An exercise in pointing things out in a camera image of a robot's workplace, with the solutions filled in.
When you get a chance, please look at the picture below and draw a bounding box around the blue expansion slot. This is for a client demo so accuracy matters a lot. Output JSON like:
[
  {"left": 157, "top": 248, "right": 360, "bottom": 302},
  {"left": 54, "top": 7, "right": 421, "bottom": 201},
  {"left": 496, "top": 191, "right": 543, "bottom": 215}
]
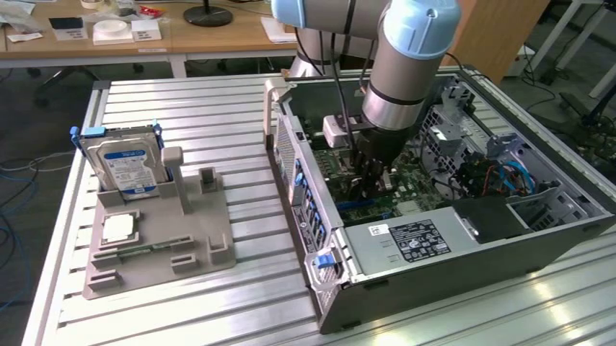
[{"left": 336, "top": 198, "right": 377, "bottom": 213}]

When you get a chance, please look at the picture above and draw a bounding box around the white desk frame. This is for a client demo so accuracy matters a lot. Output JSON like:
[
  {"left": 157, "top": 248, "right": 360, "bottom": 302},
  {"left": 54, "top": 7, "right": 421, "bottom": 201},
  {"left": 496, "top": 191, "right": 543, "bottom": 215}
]
[{"left": 528, "top": 0, "right": 616, "bottom": 99}]

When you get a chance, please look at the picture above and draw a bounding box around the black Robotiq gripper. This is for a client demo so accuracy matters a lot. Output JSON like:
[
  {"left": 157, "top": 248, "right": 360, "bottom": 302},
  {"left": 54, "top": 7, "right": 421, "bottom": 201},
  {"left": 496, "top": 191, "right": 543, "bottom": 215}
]
[{"left": 355, "top": 127, "right": 412, "bottom": 177}]

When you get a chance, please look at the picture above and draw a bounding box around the white box with round bowl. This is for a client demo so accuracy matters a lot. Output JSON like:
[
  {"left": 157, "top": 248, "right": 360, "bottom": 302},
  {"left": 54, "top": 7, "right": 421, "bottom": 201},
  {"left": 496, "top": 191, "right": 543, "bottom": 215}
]
[{"left": 91, "top": 19, "right": 135, "bottom": 46}]

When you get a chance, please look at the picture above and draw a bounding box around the blue wire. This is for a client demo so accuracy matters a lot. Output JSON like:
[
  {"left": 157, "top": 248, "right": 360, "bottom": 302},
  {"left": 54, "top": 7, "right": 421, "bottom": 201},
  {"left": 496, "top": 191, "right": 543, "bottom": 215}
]
[{"left": 499, "top": 161, "right": 538, "bottom": 196}]

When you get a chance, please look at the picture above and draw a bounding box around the white floor cable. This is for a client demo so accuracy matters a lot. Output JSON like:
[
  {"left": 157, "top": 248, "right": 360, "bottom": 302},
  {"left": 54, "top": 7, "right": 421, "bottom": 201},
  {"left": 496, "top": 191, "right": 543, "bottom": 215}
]
[{"left": 0, "top": 150, "right": 77, "bottom": 173}]

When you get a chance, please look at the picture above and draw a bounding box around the white box with black top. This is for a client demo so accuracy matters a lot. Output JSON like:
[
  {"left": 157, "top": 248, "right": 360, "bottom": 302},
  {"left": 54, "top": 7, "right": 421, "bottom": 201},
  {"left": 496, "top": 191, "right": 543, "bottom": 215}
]
[{"left": 49, "top": 17, "right": 89, "bottom": 41}]

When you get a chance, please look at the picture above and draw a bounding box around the grey metal disk bay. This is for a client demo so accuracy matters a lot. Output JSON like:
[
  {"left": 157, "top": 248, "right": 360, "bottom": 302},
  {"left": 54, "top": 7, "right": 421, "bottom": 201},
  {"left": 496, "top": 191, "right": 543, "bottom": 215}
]
[{"left": 420, "top": 86, "right": 524, "bottom": 181}]

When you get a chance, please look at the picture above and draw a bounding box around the silver CPU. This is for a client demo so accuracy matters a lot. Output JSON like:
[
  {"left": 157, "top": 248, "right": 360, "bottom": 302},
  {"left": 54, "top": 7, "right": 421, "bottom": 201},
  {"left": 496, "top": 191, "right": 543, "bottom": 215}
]
[{"left": 102, "top": 215, "right": 137, "bottom": 243}]

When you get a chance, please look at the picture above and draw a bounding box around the black chair base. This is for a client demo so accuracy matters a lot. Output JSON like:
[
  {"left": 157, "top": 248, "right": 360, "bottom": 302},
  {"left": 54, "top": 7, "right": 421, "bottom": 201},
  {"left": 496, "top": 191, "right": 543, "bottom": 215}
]
[{"left": 560, "top": 91, "right": 616, "bottom": 128}]

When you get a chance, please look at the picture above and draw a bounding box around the blue floor cable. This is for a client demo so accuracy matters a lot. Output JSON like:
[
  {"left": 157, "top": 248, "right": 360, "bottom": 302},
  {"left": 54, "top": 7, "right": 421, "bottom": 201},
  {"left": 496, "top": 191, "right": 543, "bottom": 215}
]
[{"left": 0, "top": 172, "right": 41, "bottom": 309}]

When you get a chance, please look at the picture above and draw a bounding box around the grey power supply unit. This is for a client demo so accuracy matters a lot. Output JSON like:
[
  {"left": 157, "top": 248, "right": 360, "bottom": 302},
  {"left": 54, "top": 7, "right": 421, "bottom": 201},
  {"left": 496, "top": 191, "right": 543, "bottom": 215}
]
[{"left": 344, "top": 207, "right": 484, "bottom": 277}]

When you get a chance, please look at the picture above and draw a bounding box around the hard disk with blue caddy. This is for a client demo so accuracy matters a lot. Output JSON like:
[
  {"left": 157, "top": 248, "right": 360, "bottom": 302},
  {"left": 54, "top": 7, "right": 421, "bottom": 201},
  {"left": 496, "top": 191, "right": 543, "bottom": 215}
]
[{"left": 70, "top": 120, "right": 167, "bottom": 201}]

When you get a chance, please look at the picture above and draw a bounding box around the red packet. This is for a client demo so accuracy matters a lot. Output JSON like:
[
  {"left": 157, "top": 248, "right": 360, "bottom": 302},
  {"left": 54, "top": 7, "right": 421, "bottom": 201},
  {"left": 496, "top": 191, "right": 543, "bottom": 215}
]
[{"left": 137, "top": 4, "right": 166, "bottom": 19}]

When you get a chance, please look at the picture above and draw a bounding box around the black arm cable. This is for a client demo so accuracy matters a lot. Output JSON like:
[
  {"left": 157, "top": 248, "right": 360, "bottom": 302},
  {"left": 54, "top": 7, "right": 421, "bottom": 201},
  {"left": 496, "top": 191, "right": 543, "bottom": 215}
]
[{"left": 329, "top": 30, "right": 360, "bottom": 165}]

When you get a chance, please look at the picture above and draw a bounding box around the CPU socket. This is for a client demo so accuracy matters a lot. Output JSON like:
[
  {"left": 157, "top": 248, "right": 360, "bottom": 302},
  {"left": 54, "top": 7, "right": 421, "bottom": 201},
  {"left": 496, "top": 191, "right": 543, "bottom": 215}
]
[{"left": 339, "top": 148, "right": 359, "bottom": 173}]

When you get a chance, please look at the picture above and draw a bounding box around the black round lamp base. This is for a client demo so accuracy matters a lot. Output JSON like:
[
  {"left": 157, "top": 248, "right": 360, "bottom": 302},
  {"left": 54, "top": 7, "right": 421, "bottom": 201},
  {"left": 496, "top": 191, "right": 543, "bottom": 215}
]
[{"left": 182, "top": 0, "right": 236, "bottom": 27}]

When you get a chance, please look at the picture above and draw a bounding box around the white paper stack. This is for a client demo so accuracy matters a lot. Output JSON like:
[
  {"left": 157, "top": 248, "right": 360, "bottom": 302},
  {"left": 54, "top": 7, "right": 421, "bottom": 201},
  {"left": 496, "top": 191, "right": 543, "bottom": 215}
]
[{"left": 260, "top": 16, "right": 301, "bottom": 44}]

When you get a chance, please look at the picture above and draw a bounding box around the wooden cabinet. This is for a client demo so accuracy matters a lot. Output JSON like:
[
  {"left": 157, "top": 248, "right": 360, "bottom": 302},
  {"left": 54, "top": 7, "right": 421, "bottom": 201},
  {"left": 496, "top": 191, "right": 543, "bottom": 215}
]
[{"left": 447, "top": 0, "right": 552, "bottom": 82}]

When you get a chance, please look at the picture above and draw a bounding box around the plain white labelled box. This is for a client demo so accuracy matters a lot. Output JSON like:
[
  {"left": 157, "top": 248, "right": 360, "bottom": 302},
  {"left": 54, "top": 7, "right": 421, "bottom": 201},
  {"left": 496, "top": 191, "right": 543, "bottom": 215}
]
[{"left": 130, "top": 19, "right": 162, "bottom": 42}]

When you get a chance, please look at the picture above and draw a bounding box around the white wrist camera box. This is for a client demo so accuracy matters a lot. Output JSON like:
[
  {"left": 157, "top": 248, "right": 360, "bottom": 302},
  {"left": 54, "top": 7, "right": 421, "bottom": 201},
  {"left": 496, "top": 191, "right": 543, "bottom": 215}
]
[{"left": 322, "top": 115, "right": 360, "bottom": 149}]

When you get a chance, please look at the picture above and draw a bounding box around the wooden desk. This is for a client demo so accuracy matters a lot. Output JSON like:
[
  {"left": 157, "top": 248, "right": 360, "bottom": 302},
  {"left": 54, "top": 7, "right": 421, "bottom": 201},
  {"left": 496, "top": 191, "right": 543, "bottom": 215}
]
[{"left": 0, "top": 0, "right": 435, "bottom": 70}]

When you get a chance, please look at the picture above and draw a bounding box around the grey open PC case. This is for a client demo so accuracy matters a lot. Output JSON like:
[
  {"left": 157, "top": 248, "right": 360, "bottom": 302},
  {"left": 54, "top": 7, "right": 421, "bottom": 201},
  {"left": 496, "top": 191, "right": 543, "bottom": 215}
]
[{"left": 264, "top": 64, "right": 616, "bottom": 334}]

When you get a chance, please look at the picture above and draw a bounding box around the green motherboard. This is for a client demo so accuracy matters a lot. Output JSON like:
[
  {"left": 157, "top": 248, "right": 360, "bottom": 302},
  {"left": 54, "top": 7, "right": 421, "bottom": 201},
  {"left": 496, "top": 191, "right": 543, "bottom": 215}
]
[{"left": 308, "top": 125, "right": 456, "bottom": 228}]

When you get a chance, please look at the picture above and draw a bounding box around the grey plastic parts rack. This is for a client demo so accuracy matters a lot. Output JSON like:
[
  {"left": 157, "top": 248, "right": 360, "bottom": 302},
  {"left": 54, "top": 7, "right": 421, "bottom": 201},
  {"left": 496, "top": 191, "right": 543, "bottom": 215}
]
[{"left": 82, "top": 146, "right": 238, "bottom": 301}]

